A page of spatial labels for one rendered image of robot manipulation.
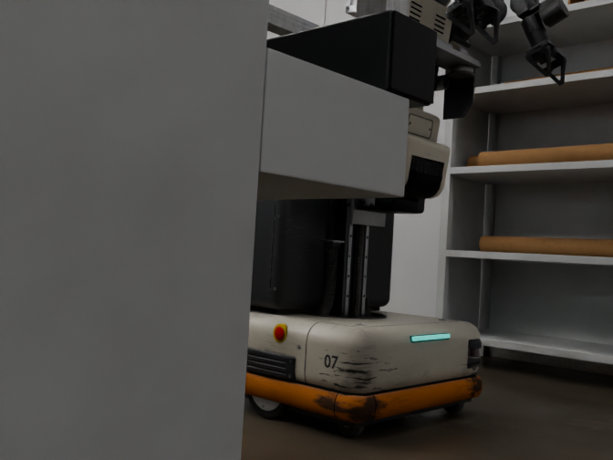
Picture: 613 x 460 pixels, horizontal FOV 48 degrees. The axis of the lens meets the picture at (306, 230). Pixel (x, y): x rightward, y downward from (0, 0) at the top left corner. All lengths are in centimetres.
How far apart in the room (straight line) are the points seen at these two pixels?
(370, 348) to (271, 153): 122
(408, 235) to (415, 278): 25
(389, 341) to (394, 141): 115
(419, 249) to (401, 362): 203
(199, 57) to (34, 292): 20
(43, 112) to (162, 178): 9
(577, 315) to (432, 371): 154
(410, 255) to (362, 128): 323
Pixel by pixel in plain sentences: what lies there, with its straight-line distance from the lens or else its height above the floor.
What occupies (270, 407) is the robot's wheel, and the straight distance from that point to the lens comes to 194.
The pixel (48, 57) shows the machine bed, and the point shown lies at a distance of 45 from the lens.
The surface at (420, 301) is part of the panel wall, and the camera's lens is 381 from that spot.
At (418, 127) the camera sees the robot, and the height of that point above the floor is 84.
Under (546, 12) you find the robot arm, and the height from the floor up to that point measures 117.
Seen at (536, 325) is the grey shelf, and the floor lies 18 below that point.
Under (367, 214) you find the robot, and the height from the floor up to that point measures 59.
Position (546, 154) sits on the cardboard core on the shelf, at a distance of 307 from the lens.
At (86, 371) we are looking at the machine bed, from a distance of 46.
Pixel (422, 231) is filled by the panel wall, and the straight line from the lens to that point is 381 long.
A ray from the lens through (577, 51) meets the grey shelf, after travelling 358.
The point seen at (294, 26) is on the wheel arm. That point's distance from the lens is 116.
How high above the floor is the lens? 46
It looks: 2 degrees up
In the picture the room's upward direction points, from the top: 3 degrees clockwise
